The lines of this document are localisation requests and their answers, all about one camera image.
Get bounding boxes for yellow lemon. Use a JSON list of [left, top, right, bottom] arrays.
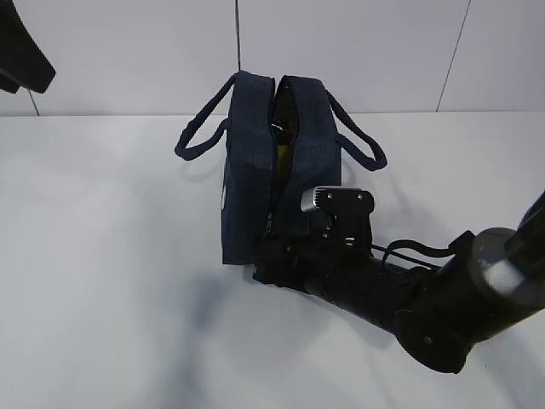
[[277, 145, 291, 184]]

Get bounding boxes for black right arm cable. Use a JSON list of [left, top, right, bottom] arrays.
[[368, 239, 455, 272]]

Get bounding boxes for dark navy lunch bag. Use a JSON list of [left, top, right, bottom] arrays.
[[175, 71, 387, 265]]

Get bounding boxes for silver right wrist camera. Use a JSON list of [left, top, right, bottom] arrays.
[[301, 186, 375, 251]]

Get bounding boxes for green cucumber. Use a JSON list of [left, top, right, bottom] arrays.
[[272, 84, 299, 146]]

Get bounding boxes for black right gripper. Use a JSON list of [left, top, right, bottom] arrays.
[[252, 236, 341, 294]]

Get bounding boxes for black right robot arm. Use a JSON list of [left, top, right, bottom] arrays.
[[253, 186, 544, 374]]

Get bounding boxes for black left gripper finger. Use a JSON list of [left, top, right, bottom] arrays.
[[1, 1, 56, 94], [0, 72, 20, 94]]

